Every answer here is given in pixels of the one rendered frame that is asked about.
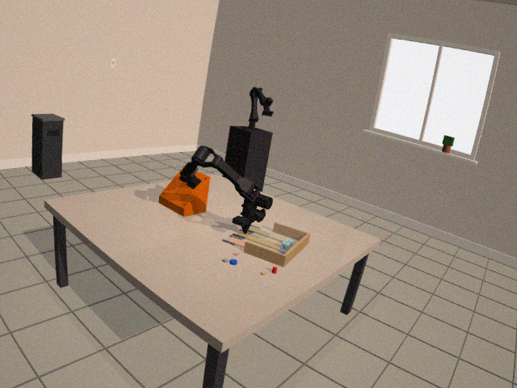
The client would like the pink flat strip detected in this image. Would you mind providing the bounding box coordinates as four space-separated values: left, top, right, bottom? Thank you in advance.
226 237 245 247

